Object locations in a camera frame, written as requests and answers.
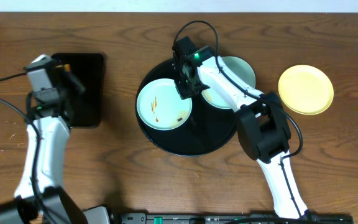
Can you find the black rectangular bin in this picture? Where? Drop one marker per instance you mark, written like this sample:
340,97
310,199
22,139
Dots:
89,68

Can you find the light green plate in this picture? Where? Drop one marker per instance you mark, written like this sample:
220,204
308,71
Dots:
244,73
160,106

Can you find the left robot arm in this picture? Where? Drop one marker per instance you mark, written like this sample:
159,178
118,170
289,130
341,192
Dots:
48,118

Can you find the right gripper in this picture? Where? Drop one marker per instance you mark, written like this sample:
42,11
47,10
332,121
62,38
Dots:
184,90

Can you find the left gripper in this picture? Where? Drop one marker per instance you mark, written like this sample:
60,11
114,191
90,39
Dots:
74,82

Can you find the yellow plate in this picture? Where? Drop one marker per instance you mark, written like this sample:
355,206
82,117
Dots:
305,89

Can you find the round black tray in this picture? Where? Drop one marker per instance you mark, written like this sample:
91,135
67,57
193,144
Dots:
206,130

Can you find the green yellow sponge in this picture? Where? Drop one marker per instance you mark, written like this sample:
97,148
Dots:
66,68

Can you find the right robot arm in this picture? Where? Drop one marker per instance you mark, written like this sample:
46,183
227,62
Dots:
261,123

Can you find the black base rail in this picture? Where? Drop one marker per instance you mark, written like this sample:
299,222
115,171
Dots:
102,215

